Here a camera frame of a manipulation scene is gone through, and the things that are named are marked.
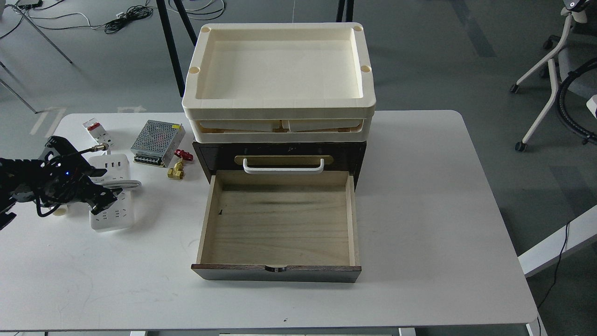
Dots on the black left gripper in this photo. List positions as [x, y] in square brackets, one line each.
[62, 176]

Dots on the white power strip with cable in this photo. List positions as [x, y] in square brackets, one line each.
[120, 214]

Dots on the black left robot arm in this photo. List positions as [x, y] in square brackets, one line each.
[6, 187]

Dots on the cream plastic tray cabinet top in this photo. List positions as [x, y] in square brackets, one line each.
[280, 83]

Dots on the white plastic pipe valve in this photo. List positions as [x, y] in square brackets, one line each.
[60, 212]

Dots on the white red circuit breaker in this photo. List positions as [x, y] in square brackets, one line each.
[98, 132]

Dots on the metal mesh power supply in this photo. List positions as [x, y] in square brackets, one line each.
[157, 142]

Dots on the open wooden drawer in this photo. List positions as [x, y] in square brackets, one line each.
[280, 228]

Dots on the brass valve red handle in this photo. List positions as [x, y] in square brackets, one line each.
[177, 172]

